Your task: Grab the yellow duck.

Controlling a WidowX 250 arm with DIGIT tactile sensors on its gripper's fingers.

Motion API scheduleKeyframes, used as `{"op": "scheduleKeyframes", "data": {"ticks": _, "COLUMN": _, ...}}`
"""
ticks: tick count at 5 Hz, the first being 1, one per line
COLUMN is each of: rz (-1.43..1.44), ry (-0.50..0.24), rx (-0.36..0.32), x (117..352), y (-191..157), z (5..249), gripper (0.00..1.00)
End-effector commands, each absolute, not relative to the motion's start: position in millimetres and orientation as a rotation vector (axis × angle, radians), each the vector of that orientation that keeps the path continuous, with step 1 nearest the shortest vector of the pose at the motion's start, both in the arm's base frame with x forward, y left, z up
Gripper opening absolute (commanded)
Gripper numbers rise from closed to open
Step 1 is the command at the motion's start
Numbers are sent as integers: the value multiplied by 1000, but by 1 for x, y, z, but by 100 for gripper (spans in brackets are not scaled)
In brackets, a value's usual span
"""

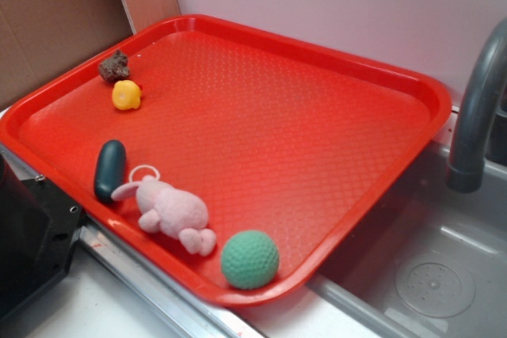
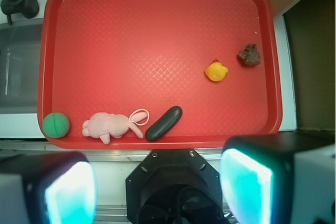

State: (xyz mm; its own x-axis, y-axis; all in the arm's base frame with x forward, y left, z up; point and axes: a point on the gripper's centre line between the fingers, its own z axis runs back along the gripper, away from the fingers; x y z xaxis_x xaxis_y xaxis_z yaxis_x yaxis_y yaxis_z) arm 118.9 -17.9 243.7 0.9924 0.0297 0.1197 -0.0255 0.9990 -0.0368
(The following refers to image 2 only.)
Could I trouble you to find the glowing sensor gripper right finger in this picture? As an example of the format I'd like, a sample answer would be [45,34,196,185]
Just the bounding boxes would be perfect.
[219,132,335,223]

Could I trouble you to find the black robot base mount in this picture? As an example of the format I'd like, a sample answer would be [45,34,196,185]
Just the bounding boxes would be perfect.
[125,150,229,223]

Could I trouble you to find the black faucet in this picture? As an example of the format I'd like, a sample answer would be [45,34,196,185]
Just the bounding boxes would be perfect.
[1,0,39,25]

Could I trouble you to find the yellow rubber duck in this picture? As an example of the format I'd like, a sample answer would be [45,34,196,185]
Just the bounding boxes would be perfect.
[204,59,229,82]

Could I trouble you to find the black oblong stone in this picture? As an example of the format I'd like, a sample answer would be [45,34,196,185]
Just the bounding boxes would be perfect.
[145,105,183,142]

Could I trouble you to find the brown rock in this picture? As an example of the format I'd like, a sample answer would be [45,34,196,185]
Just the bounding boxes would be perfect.
[238,44,261,66]

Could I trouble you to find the grey sink basin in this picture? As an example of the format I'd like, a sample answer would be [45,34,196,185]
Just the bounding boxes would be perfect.
[1,24,42,114]

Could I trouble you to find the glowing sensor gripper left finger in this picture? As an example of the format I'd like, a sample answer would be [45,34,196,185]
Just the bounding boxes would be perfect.
[1,152,98,223]

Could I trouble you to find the green textured ball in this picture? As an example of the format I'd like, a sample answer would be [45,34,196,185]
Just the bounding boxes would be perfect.
[43,113,70,138]

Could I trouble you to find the red plastic tray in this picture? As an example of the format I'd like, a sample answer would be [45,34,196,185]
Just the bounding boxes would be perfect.
[38,0,282,150]

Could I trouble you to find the pink plush bunny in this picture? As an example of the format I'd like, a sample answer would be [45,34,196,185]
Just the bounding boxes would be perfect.
[82,109,150,145]

